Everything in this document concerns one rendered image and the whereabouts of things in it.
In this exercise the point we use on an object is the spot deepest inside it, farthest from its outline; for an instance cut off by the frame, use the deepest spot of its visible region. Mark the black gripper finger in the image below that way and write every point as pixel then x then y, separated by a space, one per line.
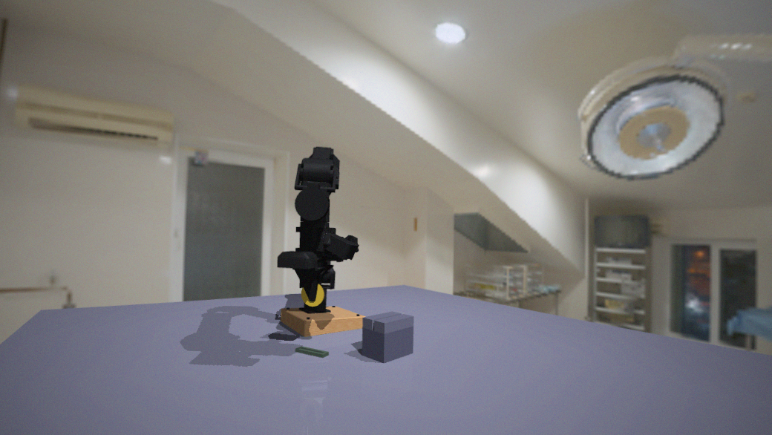
pixel 322 274
pixel 309 279

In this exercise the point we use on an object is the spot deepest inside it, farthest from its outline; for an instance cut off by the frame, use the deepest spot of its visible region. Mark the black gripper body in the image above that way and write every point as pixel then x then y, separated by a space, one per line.
pixel 306 257

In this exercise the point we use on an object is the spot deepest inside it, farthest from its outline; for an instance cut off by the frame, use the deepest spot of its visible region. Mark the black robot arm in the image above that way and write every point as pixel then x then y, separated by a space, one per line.
pixel 320 176

